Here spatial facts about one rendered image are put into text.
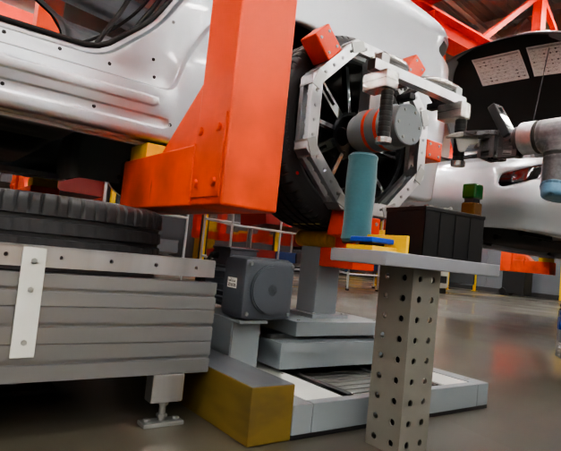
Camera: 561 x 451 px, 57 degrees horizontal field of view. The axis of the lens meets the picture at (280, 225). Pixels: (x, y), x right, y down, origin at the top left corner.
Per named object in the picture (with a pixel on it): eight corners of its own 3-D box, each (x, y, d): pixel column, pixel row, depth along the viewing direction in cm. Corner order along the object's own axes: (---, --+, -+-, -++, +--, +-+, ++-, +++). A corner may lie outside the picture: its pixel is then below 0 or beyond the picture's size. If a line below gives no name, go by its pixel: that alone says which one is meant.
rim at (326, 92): (368, 102, 210) (270, 51, 181) (413, 91, 191) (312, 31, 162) (347, 223, 204) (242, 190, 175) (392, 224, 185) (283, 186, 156)
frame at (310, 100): (405, 224, 187) (418, 77, 190) (420, 224, 181) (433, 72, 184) (287, 202, 154) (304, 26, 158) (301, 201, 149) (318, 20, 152)
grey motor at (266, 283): (217, 344, 183) (227, 247, 185) (289, 374, 149) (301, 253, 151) (170, 346, 172) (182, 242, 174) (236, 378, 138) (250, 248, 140)
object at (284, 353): (325, 344, 206) (327, 319, 207) (395, 365, 177) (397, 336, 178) (216, 347, 177) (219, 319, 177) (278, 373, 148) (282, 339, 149)
